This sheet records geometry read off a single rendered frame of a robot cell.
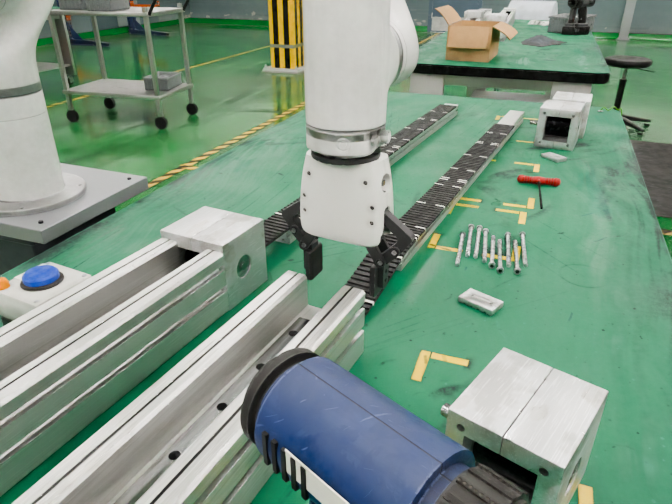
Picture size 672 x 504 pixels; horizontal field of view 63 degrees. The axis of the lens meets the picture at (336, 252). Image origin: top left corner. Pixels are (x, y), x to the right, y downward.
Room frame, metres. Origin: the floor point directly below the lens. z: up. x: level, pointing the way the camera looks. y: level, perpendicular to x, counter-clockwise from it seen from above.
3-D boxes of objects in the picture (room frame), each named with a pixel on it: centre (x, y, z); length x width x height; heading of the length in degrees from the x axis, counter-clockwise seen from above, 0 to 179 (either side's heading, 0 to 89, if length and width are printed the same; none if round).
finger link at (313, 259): (0.60, 0.04, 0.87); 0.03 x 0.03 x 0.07; 63
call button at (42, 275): (0.57, 0.35, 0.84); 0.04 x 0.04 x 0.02
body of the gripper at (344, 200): (0.57, -0.01, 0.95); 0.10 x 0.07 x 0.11; 63
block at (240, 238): (0.66, 0.17, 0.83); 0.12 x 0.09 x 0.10; 63
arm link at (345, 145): (0.57, -0.01, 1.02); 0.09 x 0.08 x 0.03; 63
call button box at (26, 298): (0.56, 0.34, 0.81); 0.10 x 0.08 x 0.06; 63
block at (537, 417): (0.34, -0.14, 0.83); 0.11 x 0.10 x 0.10; 50
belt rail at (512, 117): (1.14, -0.30, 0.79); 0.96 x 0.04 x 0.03; 153
